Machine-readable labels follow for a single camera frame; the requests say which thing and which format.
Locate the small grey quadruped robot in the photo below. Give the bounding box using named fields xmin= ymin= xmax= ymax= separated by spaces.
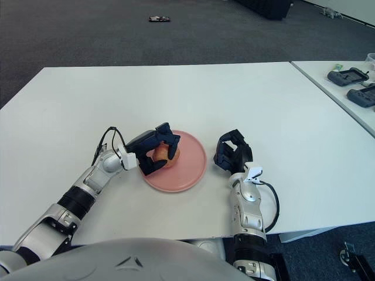
xmin=320 ymin=6 xmax=344 ymax=20

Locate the large black box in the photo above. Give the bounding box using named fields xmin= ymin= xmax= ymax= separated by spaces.
xmin=234 ymin=0 xmax=295 ymax=21

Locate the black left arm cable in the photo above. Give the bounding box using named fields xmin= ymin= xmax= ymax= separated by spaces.
xmin=91 ymin=126 xmax=127 ymax=166

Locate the pink round plate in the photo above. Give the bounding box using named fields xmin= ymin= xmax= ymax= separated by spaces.
xmin=141 ymin=130 xmax=208 ymax=193

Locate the white table frame beam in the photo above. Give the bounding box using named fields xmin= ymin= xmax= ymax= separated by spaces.
xmin=279 ymin=227 xmax=335 ymax=244

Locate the red yellow apple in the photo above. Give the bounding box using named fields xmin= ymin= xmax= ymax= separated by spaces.
xmin=153 ymin=143 xmax=180 ymax=168

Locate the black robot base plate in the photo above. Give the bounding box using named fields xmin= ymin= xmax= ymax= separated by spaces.
xmin=269 ymin=253 xmax=291 ymax=281

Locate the silver grey robot torso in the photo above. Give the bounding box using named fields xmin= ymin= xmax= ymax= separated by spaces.
xmin=5 ymin=237 xmax=244 ymax=281

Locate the silver robot waist housing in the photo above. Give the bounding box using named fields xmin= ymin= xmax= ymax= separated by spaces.
xmin=187 ymin=238 xmax=228 ymax=261

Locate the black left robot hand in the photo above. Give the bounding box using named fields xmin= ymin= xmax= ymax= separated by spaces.
xmin=125 ymin=122 xmax=181 ymax=177

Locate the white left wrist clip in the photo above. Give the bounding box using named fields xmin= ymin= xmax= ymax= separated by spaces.
xmin=118 ymin=143 xmax=138 ymax=171

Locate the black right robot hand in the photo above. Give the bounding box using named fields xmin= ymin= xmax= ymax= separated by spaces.
xmin=213 ymin=128 xmax=254 ymax=176

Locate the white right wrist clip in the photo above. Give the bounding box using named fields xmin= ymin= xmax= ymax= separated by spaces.
xmin=245 ymin=166 xmax=264 ymax=184

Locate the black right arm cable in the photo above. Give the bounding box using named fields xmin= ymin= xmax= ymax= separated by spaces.
xmin=259 ymin=180 xmax=280 ymax=234

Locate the grey handheld controller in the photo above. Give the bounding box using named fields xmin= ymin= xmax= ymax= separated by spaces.
xmin=347 ymin=85 xmax=375 ymax=108
xmin=327 ymin=67 xmax=369 ymax=87

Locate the black wheeled stand base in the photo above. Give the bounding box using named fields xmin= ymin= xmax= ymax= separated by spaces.
xmin=339 ymin=241 xmax=375 ymax=281

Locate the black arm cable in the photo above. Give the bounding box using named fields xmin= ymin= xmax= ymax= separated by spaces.
xmin=259 ymin=180 xmax=280 ymax=234
xmin=91 ymin=126 xmax=127 ymax=166

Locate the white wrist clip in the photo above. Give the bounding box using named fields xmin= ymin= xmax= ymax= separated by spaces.
xmin=245 ymin=166 xmax=264 ymax=184
xmin=118 ymin=143 xmax=138 ymax=171

